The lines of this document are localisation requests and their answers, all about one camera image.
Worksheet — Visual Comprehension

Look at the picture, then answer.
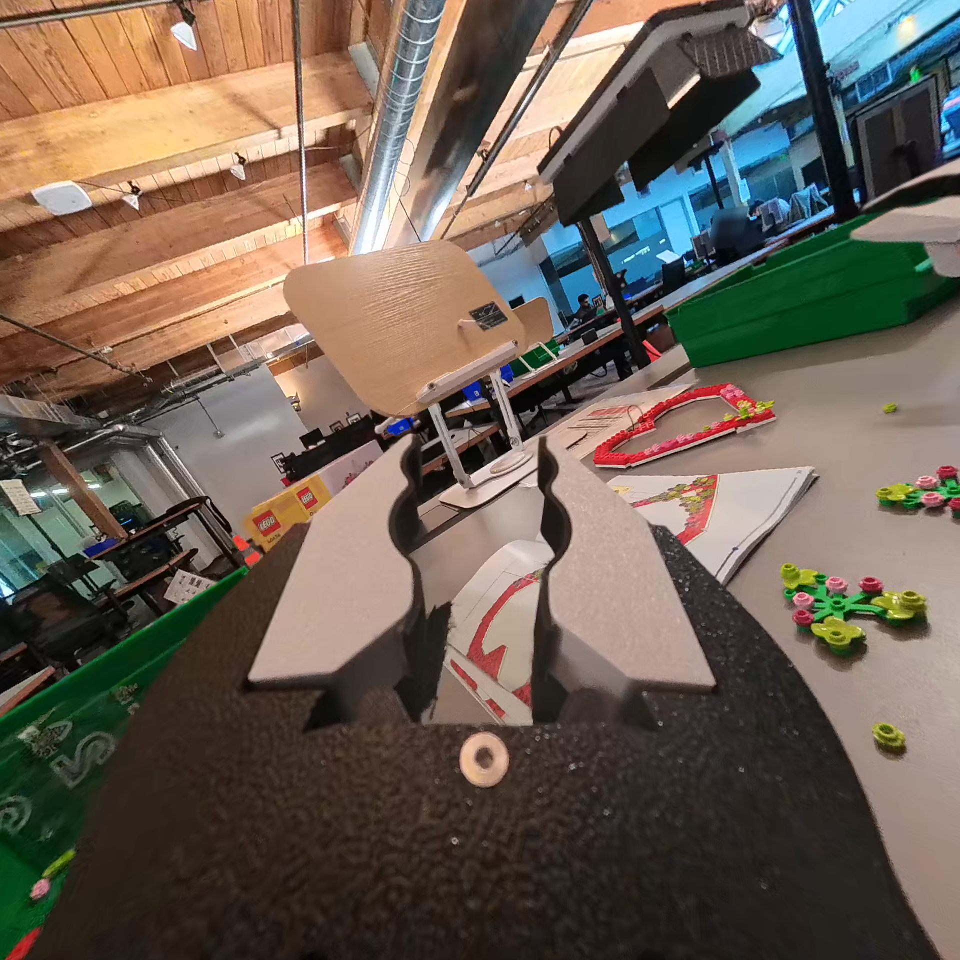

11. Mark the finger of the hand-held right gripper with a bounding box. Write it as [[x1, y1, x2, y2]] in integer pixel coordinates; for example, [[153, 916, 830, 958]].
[[861, 159, 960, 216], [851, 198, 960, 279]]

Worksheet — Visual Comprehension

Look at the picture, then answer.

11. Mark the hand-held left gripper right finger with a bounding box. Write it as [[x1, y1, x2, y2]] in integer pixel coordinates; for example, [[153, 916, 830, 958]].
[[531, 431, 718, 727]]

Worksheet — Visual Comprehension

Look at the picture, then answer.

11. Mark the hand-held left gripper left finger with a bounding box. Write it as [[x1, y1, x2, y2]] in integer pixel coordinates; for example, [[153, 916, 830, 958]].
[[247, 433, 451, 732]]

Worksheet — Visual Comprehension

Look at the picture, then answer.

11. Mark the yellow lego box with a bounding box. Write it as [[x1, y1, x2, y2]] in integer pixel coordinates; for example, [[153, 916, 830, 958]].
[[242, 472, 333, 554]]

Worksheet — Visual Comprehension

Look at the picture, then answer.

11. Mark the white lego box flower print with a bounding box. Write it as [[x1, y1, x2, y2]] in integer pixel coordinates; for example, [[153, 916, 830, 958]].
[[321, 441, 385, 498]]

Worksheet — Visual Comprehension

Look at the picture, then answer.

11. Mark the open lego instruction booklet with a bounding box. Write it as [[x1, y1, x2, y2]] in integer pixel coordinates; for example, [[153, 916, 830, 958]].
[[607, 465, 819, 586]]

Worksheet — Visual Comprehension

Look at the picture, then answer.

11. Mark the thick black pole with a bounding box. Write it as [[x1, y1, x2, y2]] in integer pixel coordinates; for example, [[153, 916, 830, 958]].
[[786, 0, 861, 223]]

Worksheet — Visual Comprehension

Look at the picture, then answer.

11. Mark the green plastic bin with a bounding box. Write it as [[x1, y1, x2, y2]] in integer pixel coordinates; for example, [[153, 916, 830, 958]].
[[665, 213, 960, 369], [0, 566, 250, 960]]

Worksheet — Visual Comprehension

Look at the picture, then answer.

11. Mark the small wooden book stand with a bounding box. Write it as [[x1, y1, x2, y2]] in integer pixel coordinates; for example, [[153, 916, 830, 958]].
[[513, 297, 555, 348]]

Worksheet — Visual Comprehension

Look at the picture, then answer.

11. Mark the black overhead light panel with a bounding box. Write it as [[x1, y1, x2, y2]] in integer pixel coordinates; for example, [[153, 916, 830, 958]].
[[535, 0, 783, 228]]

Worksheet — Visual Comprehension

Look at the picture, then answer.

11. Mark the thin black lamp pole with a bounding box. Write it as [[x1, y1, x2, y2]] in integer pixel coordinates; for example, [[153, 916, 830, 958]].
[[576, 217, 655, 370]]

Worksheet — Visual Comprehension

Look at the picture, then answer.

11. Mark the white ceiling access point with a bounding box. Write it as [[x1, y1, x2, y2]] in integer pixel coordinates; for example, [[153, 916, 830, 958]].
[[30, 181, 93, 218]]

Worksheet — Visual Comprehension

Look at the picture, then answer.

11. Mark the red lego heart frame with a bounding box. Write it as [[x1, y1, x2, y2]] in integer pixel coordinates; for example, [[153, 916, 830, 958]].
[[592, 382, 778, 470]]

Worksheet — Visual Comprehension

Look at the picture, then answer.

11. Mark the silver ventilation duct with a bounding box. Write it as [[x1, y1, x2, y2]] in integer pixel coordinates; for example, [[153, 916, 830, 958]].
[[349, 0, 447, 256]]

